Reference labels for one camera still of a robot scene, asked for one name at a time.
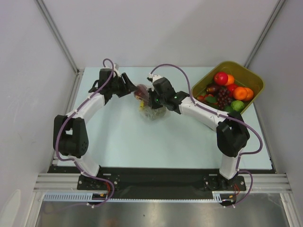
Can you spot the green netted fake melon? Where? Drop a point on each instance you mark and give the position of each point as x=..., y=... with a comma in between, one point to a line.
x=153, y=114

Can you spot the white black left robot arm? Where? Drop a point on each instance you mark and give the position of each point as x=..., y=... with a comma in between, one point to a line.
x=70, y=137

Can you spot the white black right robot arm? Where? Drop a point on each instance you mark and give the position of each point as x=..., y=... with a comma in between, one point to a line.
x=232, y=135

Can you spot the orange fake tangerine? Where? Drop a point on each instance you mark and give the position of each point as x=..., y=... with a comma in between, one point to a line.
x=240, y=93
x=250, y=94

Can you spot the orange fake orange rear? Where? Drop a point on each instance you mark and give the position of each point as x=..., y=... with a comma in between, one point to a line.
x=230, y=80

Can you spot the clear zip top bag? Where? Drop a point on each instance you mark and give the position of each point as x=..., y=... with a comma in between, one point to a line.
x=146, y=102

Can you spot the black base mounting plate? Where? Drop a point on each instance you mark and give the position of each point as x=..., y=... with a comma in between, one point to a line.
x=152, y=171

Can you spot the orange fake tangerine front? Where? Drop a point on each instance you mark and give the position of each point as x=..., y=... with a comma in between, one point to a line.
x=240, y=93

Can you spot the aluminium front frame rail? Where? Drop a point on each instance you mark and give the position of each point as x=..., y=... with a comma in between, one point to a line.
x=258, y=183

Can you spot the white slotted cable duct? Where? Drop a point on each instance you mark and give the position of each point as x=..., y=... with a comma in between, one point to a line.
x=98, y=197

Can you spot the red fake apple in bin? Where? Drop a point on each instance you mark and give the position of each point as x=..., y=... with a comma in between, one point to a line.
x=221, y=78

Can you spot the purple fake grape bunch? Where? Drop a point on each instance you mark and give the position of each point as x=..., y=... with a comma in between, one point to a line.
x=224, y=98

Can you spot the orange fake tangerine right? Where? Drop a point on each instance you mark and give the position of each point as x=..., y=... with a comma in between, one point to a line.
x=250, y=94

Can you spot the green fake lime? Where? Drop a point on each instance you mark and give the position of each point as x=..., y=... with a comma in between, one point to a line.
x=237, y=105

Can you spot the left aluminium corner post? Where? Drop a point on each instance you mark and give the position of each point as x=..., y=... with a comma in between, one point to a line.
x=57, y=34

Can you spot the olive green plastic bin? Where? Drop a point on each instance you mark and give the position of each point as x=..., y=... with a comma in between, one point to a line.
x=206, y=89

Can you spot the right aluminium corner post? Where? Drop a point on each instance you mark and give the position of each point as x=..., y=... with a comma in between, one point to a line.
x=268, y=25

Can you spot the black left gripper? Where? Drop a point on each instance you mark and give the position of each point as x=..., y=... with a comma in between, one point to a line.
x=122, y=85

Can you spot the dark red fake apple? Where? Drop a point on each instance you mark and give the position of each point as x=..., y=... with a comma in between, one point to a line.
x=141, y=92

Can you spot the aluminium corner post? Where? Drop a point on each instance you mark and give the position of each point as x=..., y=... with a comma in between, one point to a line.
x=268, y=25
x=57, y=34

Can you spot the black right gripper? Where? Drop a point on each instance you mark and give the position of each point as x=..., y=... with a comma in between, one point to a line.
x=153, y=100

